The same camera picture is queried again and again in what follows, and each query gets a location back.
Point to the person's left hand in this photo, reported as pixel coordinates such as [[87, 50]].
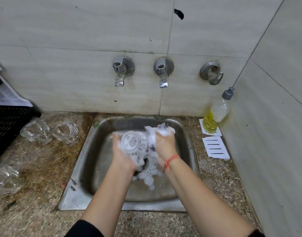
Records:
[[122, 157]]

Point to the person's right hand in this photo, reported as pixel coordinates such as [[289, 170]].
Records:
[[165, 145]]

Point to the dark speckled sponge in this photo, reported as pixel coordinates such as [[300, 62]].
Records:
[[152, 147]]

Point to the clear glass cup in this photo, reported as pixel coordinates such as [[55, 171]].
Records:
[[132, 143], [35, 132], [65, 133], [4, 180]]

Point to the yellow dish soap bottle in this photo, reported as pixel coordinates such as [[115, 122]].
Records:
[[211, 122]]

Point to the black dish rack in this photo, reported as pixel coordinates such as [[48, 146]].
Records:
[[10, 128]]

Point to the person's left forearm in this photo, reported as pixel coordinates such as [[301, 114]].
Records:
[[104, 199]]

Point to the person's right forearm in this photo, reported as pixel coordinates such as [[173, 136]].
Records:
[[207, 202]]

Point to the orange wrist thread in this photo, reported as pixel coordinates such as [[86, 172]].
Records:
[[170, 161]]

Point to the stainless steel sink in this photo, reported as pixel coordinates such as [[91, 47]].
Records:
[[101, 150]]

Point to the metal sink drain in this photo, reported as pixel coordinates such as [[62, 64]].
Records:
[[144, 167]]

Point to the black right sleeve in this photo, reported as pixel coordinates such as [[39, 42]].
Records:
[[258, 234]]

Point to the white drip tray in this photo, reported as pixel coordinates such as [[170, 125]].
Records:
[[8, 97]]

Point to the black tape piece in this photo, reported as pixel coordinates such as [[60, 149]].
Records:
[[179, 13]]

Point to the chrome wall tap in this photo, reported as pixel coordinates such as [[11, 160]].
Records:
[[163, 67], [122, 66]]

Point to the grey wall valve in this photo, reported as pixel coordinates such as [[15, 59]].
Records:
[[210, 71]]

